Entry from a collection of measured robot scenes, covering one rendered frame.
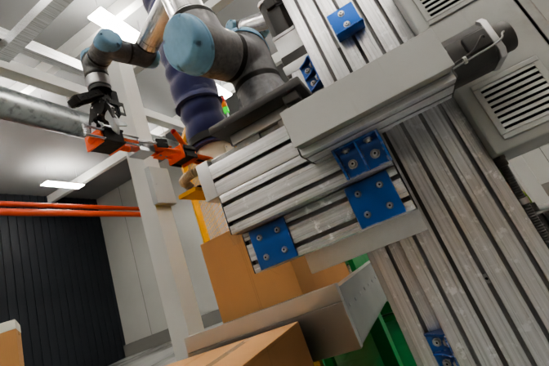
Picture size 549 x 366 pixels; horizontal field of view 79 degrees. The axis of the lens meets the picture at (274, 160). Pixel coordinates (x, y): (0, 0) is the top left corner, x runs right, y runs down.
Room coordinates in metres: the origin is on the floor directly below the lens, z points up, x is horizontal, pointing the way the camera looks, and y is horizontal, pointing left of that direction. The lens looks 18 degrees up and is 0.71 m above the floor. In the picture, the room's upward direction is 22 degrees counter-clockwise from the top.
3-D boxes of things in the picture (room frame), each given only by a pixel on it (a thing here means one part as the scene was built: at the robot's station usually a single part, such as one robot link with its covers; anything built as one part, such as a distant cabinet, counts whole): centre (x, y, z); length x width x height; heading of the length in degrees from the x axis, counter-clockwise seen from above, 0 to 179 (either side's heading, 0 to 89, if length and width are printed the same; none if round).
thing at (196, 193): (1.52, 0.34, 1.17); 0.34 x 0.10 x 0.05; 159
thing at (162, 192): (2.38, 0.88, 1.62); 0.20 x 0.05 x 0.30; 160
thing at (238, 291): (1.69, 0.15, 0.75); 0.60 x 0.40 x 0.40; 157
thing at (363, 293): (2.34, -0.43, 0.50); 2.31 x 0.05 x 0.19; 160
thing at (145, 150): (1.05, 0.42, 1.27); 0.07 x 0.07 x 0.04; 69
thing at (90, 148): (0.93, 0.48, 1.27); 0.08 x 0.07 x 0.05; 159
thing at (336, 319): (1.36, 0.29, 0.47); 0.70 x 0.03 x 0.15; 70
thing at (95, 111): (0.95, 0.46, 1.42); 0.09 x 0.08 x 0.12; 158
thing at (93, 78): (0.94, 0.47, 1.50); 0.08 x 0.08 x 0.05
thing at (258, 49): (0.71, -0.03, 1.20); 0.13 x 0.12 x 0.14; 142
